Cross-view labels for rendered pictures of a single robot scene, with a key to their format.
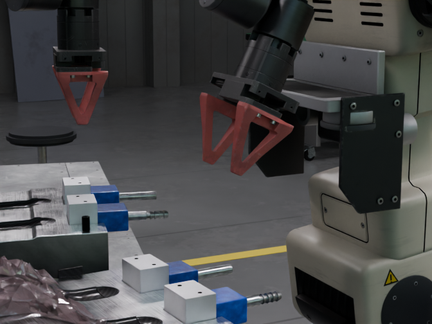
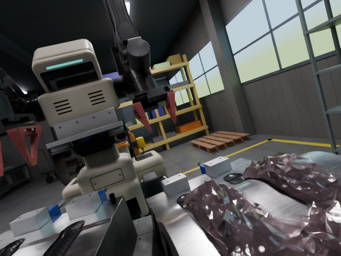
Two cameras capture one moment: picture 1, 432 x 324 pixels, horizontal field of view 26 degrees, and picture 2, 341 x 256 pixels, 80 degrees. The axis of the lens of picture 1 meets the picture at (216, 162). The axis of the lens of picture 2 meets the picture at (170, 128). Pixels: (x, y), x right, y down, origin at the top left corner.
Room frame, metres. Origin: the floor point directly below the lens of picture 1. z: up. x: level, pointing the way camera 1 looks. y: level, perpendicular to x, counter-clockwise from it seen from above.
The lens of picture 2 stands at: (0.89, 0.49, 1.03)
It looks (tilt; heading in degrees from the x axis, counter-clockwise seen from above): 5 degrees down; 284
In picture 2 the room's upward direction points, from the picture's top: 18 degrees counter-clockwise
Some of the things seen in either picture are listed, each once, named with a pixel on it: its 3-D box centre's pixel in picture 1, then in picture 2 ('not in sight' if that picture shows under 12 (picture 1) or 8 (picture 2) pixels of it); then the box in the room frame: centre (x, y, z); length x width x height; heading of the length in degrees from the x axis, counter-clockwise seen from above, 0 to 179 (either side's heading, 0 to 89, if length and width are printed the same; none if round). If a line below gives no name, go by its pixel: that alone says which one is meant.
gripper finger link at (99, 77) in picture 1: (81, 89); (18, 145); (1.26, 0.18, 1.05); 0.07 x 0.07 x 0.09; 13
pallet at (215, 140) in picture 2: not in sight; (216, 140); (1.09, -4.07, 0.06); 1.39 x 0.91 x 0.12; 116
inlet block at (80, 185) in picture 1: (110, 197); (48, 214); (1.29, 0.15, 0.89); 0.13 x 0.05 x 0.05; 103
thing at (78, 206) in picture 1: (118, 216); (95, 200); (1.19, 0.13, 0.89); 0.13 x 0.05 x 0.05; 102
